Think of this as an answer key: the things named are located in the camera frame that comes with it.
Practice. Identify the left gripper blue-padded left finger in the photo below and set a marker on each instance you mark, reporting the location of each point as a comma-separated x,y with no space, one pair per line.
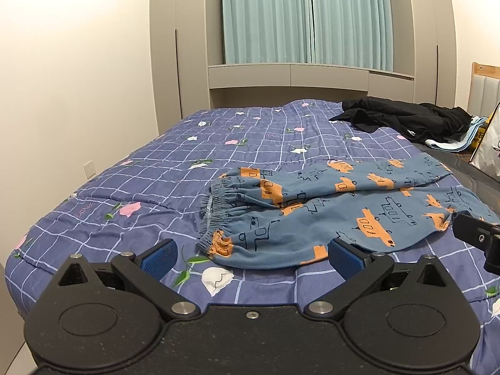
141,275

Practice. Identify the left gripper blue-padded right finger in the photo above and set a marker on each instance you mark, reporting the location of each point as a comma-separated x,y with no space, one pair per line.
363,274

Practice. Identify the blue pants with orange trucks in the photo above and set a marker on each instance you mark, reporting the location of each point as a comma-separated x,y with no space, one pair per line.
255,218

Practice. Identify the black clothing pile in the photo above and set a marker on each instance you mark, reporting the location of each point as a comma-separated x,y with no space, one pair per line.
416,122

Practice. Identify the grey quilted mattress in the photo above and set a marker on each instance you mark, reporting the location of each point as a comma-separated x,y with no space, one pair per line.
485,187

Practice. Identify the purple checked floral quilt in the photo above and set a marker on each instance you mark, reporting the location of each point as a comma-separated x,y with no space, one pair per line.
436,313

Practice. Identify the white printed shopping bag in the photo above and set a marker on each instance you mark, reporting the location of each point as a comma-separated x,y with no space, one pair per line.
486,157

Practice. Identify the light blue folded towel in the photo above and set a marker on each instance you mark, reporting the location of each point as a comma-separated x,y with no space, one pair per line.
463,141

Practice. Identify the grey padded wooden headboard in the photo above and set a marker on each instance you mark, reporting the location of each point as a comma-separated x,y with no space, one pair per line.
484,89

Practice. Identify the beige built-in wardrobe unit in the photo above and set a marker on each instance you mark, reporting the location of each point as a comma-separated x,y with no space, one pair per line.
210,54

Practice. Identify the teal window curtain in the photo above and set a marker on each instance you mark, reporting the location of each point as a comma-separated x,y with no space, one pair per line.
355,33

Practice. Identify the white wall socket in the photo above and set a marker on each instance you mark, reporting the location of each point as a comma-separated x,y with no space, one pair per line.
89,169

